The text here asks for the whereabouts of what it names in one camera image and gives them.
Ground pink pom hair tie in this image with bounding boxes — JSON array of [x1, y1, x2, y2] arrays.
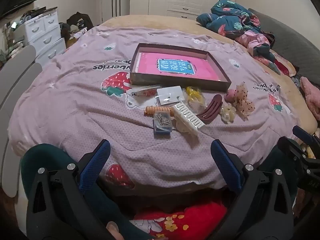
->
[[224, 89, 238, 102]]

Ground clear flower hair clip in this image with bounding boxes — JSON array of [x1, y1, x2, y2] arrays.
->
[[220, 102, 237, 124]]

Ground brown cardboard tray box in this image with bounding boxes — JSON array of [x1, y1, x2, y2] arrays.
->
[[129, 43, 232, 92]]

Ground dark bag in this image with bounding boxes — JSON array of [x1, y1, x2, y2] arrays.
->
[[66, 12, 94, 30]]

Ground cream hair clip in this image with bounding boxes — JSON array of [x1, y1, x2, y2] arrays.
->
[[174, 122, 193, 133]]

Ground maroon hair clip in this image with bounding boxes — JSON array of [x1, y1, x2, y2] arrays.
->
[[196, 94, 223, 125]]

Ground small blue pin box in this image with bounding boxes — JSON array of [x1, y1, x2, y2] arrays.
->
[[153, 112, 173, 134]]

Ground white door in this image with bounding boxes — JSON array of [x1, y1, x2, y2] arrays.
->
[[100, 0, 130, 24]]

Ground white comb hair clip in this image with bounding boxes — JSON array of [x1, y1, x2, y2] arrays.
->
[[171, 102, 206, 132]]

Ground red bead hair tie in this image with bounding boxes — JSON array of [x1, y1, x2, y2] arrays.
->
[[129, 84, 160, 98]]

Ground white drawer cabinet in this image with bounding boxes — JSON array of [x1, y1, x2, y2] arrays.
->
[[16, 12, 67, 67]]

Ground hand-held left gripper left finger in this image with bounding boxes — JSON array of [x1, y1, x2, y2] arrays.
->
[[25, 139, 120, 240]]

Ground teal floral quilt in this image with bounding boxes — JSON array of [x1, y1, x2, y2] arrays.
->
[[196, 0, 262, 40]]

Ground grey headboard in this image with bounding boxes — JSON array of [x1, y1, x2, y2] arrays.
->
[[247, 8, 320, 80]]

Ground yellow rings plastic packet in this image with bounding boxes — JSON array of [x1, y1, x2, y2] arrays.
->
[[184, 86, 207, 110]]

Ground purple strawberry print blanket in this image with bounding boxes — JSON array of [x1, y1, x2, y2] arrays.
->
[[7, 25, 310, 190]]

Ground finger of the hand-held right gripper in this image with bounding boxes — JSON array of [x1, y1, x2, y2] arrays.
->
[[277, 136, 310, 166], [292, 125, 320, 146]]

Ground pink plush item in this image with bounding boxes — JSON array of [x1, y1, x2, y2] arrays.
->
[[299, 76, 320, 123]]

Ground earring card packet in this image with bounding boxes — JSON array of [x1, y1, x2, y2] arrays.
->
[[156, 86, 185, 105]]

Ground red floral garment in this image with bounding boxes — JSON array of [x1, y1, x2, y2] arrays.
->
[[132, 200, 228, 240]]

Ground orange spiral hair tie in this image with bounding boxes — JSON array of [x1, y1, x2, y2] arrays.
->
[[144, 106, 175, 117]]

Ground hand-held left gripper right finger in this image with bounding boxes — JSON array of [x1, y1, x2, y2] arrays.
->
[[210, 139, 295, 240]]

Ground pink floral clothing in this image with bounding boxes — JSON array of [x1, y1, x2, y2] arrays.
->
[[236, 30, 283, 74]]

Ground pink book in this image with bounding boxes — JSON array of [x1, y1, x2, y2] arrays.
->
[[136, 52, 222, 82]]

